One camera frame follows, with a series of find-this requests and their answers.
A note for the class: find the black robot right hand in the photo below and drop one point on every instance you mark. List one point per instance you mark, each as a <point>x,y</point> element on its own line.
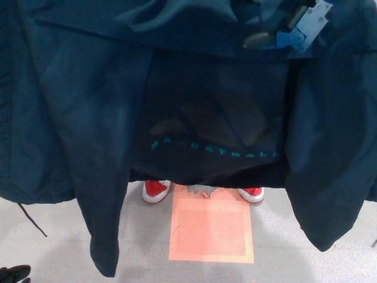
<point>14,272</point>

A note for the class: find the dark teal coat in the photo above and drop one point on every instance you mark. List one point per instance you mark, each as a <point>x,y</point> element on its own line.
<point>73,118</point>

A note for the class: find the red white sneaker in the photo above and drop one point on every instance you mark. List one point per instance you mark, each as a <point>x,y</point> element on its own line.
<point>154,191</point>
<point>253,194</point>

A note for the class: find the orange floor tape square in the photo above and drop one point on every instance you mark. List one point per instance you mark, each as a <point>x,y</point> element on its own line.
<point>210,227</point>

